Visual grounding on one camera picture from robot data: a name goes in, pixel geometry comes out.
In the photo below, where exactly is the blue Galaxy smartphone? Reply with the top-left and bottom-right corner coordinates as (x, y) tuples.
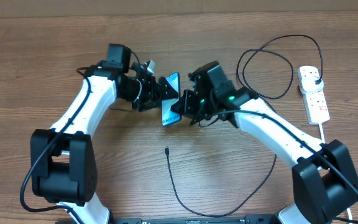
(162, 72), (181, 126)

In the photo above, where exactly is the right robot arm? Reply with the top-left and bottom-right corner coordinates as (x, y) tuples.
(171, 61), (358, 223)

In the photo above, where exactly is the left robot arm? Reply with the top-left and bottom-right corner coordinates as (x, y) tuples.
(20, 44), (181, 223)

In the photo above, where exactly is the white charger plug adapter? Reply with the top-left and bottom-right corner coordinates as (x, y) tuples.
(299, 77), (324, 94)

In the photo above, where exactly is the white power strip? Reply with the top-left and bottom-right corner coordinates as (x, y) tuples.
(297, 65), (330, 124)

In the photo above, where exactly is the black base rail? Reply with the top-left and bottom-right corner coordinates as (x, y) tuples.
(54, 213), (279, 224)

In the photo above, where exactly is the white power strip cord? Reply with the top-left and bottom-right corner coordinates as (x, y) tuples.
(318, 123), (354, 224)

